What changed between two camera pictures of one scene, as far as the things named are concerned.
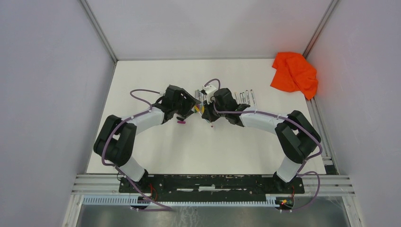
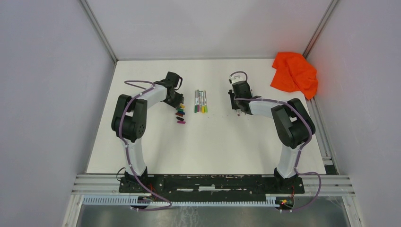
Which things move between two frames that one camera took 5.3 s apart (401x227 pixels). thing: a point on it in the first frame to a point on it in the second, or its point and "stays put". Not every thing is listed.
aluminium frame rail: (107, 184) stays put
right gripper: (207, 113) to (234, 106)
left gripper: (189, 102) to (179, 99)
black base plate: (154, 187) stays put
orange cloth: (293, 73) stays put
